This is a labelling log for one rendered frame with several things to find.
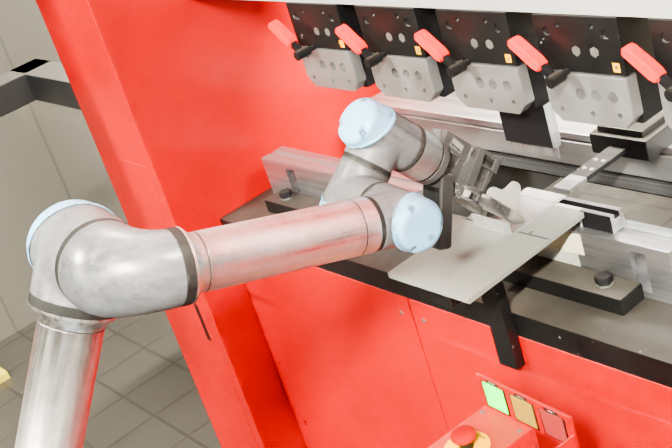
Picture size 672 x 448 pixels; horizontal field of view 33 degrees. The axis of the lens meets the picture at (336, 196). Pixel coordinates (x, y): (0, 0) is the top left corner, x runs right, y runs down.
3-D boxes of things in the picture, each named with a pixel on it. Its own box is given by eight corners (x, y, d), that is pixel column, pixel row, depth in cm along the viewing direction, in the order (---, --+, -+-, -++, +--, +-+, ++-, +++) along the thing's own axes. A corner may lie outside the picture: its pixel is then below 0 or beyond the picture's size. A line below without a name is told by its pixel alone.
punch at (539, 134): (509, 152, 186) (495, 99, 182) (517, 147, 187) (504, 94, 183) (556, 161, 178) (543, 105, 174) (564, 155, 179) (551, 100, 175)
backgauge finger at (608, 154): (535, 193, 191) (529, 166, 189) (631, 125, 204) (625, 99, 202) (592, 204, 182) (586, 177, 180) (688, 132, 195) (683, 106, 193)
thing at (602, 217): (517, 212, 191) (513, 196, 190) (529, 203, 192) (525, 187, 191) (613, 233, 175) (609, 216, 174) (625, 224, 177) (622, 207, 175)
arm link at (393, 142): (324, 141, 163) (350, 87, 163) (376, 170, 170) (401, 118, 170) (356, 153, 157) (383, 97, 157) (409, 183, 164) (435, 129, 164)
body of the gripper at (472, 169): (506, 162, 175) (456, 131, 167) (485, 214, 174) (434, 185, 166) (470, 155, 181) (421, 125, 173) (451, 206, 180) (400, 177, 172)
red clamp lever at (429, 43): (412, 32, 177) (455, 72, 174) (430, 21, 179) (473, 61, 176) (409, 40, 179) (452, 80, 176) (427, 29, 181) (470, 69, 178)
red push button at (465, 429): (449, 452, 171) (443, 434, 170) (468, 438, 173) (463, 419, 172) (467, 462, 168) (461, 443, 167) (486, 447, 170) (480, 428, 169)
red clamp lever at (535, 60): (506, 38, 162) (555, 83, 159) (525, 27, 164) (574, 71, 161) (502, 47, 163) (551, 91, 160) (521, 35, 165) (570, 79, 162)
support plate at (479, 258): (388, 278, 179) (387, 272, 179) (501, 199, 192) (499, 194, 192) (469, 304, 165) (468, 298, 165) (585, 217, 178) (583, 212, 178)
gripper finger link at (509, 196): (545, 194, 178) (499, 171, 174) (531, 229, 177) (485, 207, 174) (533, 193, 181) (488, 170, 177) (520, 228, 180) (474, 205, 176)
